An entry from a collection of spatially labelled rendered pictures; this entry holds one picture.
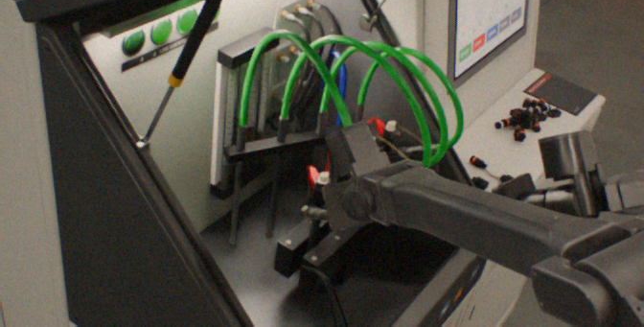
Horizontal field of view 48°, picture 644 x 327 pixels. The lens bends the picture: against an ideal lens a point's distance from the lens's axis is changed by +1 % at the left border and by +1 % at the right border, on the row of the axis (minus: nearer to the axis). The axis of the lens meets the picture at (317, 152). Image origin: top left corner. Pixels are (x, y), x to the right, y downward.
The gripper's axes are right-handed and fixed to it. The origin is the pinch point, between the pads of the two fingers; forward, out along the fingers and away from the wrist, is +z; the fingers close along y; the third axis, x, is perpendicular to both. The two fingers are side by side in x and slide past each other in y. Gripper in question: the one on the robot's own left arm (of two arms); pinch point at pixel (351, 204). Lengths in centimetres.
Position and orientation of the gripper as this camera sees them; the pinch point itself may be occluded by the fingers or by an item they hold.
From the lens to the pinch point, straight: 113.9
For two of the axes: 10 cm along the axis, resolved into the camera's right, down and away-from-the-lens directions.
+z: -1.1, 1.3, 9.9
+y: -9.7, 2.1, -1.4
